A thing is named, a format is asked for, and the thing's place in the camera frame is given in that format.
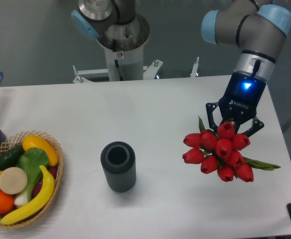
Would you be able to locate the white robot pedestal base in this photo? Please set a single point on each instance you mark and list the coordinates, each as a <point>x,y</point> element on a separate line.
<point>121,65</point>

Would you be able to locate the orange fruit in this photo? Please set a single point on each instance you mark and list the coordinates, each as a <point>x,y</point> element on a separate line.
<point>6,203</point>

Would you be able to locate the dark grey ribbed vase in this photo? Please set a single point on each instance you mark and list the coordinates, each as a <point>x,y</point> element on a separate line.
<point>118,161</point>

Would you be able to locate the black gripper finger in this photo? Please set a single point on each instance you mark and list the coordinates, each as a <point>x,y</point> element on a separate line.
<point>256,126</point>
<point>213,115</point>

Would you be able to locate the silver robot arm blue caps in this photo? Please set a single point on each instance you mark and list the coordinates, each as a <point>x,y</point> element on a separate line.
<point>258,27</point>

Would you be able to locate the beige round disc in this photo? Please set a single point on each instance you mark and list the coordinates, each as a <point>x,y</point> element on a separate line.
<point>13,180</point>

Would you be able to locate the green bok choy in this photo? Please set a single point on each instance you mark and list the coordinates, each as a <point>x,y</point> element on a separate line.
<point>30,163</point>

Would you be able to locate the green cucumber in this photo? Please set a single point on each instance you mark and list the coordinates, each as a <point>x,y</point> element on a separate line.
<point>10,157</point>

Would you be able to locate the woven wicker basket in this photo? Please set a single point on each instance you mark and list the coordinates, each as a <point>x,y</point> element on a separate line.
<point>17,140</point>

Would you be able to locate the yellow banana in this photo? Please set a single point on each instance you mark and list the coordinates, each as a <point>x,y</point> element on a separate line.
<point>36,203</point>

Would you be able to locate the red tulip bouquet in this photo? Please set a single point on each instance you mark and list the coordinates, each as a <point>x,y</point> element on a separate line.
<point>220,152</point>

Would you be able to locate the purple red vegetable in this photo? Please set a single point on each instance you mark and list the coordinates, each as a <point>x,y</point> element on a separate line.
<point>51,174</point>

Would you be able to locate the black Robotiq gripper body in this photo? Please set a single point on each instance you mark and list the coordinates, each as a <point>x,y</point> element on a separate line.
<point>241,98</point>

